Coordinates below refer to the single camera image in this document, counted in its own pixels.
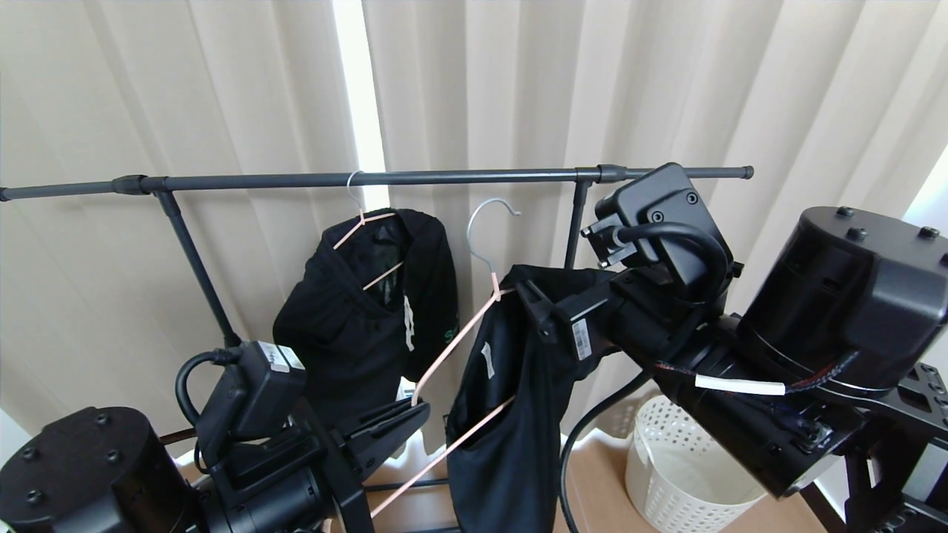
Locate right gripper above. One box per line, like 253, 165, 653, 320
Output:
515, 272, 867, 499

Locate white laundry basket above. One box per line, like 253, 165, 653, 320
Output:
624, 395, 767, 533

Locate black garment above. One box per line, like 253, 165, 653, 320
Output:
444, 265, 619, 533

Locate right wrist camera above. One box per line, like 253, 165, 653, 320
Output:
581, 163, 735, 301

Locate black clothes rack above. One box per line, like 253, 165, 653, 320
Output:
0, 164, 755, 533

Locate pink clothes hanger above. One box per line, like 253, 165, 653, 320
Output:
369, 198, 523, 519
332, 172, 406, 291

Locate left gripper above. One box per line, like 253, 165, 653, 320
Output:
196, 415, 375, 533

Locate beige curtain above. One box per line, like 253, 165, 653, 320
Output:
363, 0, 948, 438
0, 0, 387, 445

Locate black cable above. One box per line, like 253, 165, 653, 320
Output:
559, 369, 656, 533

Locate black shorts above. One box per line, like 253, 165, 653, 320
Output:
273, 209, 460, 429

